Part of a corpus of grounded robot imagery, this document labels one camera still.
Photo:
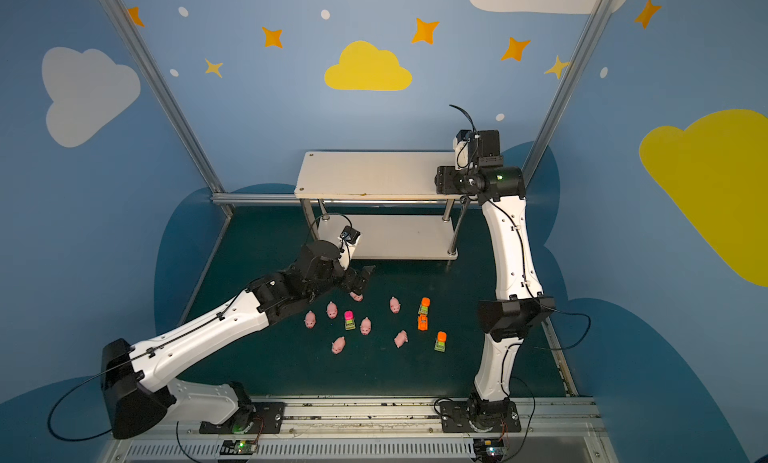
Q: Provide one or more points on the left controller board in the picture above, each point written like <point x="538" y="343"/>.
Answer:
<point x="245" y="448"/>

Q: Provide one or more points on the orange green toy truck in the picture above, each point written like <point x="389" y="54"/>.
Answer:
<point x="424" y="306"/>

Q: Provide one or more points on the rear aluminium crossbar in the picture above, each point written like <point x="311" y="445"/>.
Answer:
<point x="251" y="199"/>

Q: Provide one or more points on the orange green toy car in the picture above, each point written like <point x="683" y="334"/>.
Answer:
<point x="440" y="342"/>

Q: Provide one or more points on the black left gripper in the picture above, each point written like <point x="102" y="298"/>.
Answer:
<point x="360" y="280"/>

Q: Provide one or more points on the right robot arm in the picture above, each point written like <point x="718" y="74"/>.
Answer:
<point x="519" y="304"/>

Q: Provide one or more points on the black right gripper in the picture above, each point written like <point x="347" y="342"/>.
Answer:
<point x="448" y="181"/>

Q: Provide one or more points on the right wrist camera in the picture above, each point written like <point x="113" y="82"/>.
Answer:
<point x="477" y="149"/>

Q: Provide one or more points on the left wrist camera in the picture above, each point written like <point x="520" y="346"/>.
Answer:
<point x="349" y="237"/>

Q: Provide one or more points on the left aluminium frame post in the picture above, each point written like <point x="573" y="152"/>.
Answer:
<point x="128" y="31"/>

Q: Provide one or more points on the right aluminium frame post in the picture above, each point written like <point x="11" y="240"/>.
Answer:
<point x="584" y="48"/>

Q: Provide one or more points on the right controller board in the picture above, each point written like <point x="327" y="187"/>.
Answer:
<point x="488" y="450"/>

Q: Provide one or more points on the controller board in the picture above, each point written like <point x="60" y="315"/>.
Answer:
<point x="245" y="448"/>
<point x="488" y="450"/>

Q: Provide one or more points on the aluminium frame post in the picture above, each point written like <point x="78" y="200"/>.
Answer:
<point x="128" y="31"/>
<point x="584" y="48"/>

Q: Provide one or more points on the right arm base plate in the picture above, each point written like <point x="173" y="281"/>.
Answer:
<point x="462" y="416"/>

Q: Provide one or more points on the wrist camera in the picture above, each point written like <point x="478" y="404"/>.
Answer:
<point x="477" y="149"/>
<point x="349" y="237"/>

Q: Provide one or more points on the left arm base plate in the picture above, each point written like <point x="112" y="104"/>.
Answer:
<point x="256" y="418"/>

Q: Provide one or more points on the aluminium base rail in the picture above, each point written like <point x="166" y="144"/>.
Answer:
<point x="385" y="429"/>

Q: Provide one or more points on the pink green toy truck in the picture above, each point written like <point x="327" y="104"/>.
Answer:
<point x="349" y="320"/>

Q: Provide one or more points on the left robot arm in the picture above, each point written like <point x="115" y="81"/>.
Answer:
<point x="140" y="383"/>

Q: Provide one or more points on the white two-tier shelf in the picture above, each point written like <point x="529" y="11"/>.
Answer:
<point x="388" y="232"/>

